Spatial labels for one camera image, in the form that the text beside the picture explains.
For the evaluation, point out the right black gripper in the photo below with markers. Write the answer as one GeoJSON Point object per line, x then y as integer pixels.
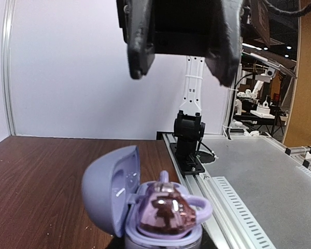
{"type": "Point", "coordinates": [190, 28]}

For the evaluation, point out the grey oval puck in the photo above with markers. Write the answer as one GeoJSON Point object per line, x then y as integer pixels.
{"type": "Point", "coordinates": [111, 190]}

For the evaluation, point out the purple earbud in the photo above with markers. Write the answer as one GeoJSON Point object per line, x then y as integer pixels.
{"type": "Point", "coordinates": [166, 212]}

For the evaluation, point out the right aluminium frame post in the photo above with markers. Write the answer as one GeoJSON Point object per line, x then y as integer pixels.
{"type": "Point", "coordinates": [232, 90]}

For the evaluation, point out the aluminium frame post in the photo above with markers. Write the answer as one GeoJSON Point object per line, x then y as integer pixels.
{"type": "Point", "coordinates": [232, 90]}
{"type": "Point", "coordinates": [6, 64]}

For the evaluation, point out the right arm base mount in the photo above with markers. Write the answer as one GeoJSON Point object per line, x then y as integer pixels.
{"type": "Point", "coordinates": [193, 164]}

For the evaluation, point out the left aluminium frame post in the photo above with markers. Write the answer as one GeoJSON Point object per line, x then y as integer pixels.
{"type": "Point", "coordinates": [6, 64]}

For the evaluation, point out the front aluminium rail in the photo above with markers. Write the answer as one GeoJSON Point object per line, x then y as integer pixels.
{"type": "Point", "coordinates": [232, 225]}

